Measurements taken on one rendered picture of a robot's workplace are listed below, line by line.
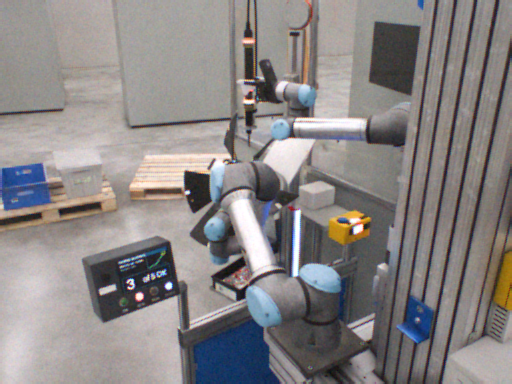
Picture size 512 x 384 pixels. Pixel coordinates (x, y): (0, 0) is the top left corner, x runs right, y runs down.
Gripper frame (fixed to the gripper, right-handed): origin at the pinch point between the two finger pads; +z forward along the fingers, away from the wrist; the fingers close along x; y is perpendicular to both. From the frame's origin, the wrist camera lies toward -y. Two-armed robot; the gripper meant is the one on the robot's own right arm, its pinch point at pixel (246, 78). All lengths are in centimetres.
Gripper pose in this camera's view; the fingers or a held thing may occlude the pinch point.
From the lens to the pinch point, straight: 201.0
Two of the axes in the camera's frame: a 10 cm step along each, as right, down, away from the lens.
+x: 7.1, -2.8, 6.4
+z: -7.0, -2.9, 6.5
